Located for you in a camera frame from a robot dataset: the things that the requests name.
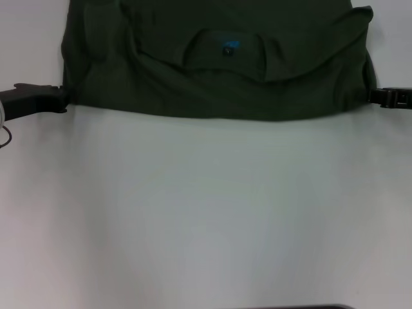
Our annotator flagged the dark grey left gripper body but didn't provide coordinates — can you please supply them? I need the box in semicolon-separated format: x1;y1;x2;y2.
0;82;69;123

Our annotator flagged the dark green FREE t-shirt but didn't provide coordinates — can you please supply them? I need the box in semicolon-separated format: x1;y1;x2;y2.
61;0;378;122

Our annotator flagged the black cable with silver plug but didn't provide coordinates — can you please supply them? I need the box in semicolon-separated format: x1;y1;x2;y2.
0;124;13;148

